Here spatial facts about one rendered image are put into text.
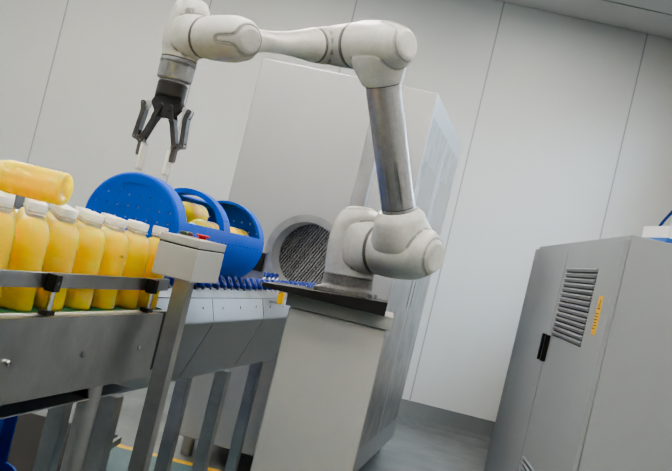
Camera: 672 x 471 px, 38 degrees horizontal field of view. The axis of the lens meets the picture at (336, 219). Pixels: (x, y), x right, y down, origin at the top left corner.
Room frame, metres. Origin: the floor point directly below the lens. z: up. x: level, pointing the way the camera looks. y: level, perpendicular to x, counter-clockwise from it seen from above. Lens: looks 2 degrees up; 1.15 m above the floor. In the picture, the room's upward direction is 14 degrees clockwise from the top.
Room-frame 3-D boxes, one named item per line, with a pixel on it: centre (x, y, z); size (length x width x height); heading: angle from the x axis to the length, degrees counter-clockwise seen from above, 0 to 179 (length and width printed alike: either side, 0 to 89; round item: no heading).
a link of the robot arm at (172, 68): (2.45, 0.47, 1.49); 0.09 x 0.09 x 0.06
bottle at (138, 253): (2.38, 0.45, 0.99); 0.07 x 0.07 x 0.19
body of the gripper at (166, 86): (2.45, 0.47, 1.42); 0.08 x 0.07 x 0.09; 78
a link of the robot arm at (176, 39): (2.44, 0.46, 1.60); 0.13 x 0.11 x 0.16; 49
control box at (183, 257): (2.40, 0.32, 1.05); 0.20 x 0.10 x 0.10; 168
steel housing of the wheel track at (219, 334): (3.68, 0.34, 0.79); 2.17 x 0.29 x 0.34; 168
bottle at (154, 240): (2.51, 0.43, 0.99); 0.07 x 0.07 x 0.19
